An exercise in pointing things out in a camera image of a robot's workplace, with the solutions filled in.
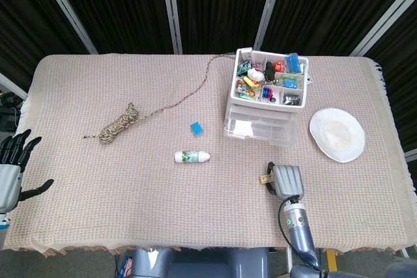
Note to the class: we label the coloured marker set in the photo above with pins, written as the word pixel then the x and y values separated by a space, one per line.
pixel 267 91

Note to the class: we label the grey robot torso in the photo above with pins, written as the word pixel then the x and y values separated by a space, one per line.
pixel 202 263

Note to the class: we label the beige woven tablecloth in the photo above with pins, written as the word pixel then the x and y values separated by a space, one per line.
pixel 130 193

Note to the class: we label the white frame post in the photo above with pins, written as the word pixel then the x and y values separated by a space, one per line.
pixel 268 8
pixel 13 86
pixel 68 11
pixel 172 11
pixel 384 17

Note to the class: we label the green printed card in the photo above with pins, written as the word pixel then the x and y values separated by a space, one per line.
pixel 243 68

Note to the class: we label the green printed packet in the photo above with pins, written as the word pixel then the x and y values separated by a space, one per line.
pixel 291 80

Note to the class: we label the blue and white block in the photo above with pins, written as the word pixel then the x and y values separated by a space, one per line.
pixel 197 128

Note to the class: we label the yellow packet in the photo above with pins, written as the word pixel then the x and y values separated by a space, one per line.
pixel 251 82

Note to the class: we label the black metal clips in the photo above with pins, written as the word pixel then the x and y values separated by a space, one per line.
pixel 291 99

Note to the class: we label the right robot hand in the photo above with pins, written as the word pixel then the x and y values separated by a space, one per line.
pixel 288 182

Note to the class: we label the white paper card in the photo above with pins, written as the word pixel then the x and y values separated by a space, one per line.
pixel 246 53

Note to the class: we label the colourful snack packets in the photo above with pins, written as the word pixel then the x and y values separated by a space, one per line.
pixel 248 91

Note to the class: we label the white paper sheet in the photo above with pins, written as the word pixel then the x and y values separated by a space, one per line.
pixel 243 127

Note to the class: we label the clear drawer with white paper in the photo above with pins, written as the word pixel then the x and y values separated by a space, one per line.
pixel 273 128

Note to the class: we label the black pouch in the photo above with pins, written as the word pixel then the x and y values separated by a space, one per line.
pixel 269 69

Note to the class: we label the white bottle green label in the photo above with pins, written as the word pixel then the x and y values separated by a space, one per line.
pixel 180 157

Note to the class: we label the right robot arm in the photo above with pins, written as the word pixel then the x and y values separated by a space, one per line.
pixel 299 229

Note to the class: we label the blue plastic packet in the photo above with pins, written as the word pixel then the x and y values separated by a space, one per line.
pixel 293 62

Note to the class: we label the white paper plate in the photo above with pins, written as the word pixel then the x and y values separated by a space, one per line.
pixel 339 134

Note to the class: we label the white plastic drawer unit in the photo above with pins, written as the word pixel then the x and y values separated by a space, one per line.
pixel 236 97

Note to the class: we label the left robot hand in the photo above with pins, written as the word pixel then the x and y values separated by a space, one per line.
pixel 8 180

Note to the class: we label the yellow eraser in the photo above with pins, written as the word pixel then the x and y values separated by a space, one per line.
pixel 264 179

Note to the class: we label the red orange packet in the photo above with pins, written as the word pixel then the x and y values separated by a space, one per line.
pixel 279 65

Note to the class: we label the white crumpled wad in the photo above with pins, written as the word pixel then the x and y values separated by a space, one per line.
pixel 255 74

